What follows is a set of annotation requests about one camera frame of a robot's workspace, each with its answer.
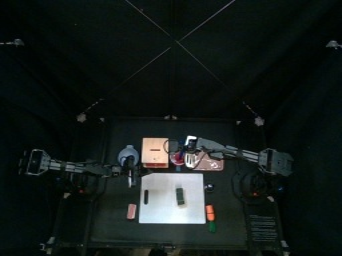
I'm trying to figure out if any dark toy sushi roll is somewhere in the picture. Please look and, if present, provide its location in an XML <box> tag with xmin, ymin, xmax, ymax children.
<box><xmin>175</xmin><ymin>187</ymin><xmax>187</xmax><ymax>207</ymax></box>

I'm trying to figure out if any pink rectangular plate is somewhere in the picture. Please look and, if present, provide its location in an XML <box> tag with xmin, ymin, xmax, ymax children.
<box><xmin>195</xmin><ymin>151</ymin><xmax>226</xmax><ymax>172</ymax></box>

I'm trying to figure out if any white cutting board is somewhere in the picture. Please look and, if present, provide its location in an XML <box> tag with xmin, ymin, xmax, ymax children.
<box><xmin>138</xmin><ymin>172</ymin><xmax>207</xmax><ymax>225</ymax></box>

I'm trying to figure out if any red plastic cup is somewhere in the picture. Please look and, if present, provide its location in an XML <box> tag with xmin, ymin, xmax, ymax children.
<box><xmin>170</xmin><ymin>150</ymin><xmax>187</xmax><ymax>167</ymax></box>

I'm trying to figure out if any wooden box with red side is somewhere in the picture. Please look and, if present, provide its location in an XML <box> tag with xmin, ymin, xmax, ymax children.
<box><xmin>140</xmin><ymin>137</ymin><xmax>171</xmax><ymax>169</ymax></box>

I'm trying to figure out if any white slotted spatula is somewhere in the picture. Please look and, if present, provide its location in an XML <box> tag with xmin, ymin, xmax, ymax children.
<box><xmin>184</xmin><ymin>153</ymin><xmax>200</xmax><ymax>170</ymax></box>

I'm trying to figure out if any pink toy food piece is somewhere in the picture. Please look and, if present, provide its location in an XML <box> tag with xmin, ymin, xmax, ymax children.
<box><xmin>126</xmin><ymin>203</ymin><xmax>139</xmax><ymax>221</ymax></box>

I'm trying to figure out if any orange toy carrot piece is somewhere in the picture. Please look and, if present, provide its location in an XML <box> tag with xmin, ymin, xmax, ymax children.
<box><xmin>205</xmin><ymin>204</ymin><xmax>217</xmax><ymax>222</ymax></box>

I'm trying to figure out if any black sheet with white text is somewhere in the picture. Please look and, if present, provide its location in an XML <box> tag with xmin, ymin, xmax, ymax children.
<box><xmin>246</xmin><ymin>202</ymin><xmax>281</xmax><ymax>248</ymax></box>

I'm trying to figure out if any thin white cord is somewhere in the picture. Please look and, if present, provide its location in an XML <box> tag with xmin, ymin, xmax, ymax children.
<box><xmin>79</xmin><ymin>0</ymin><xmax>237</xmax><ymax>118</ymax></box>
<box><xmin>123</xmin><ymin>0</ymin><xmax>265</xmax><ymax>124</ymax></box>

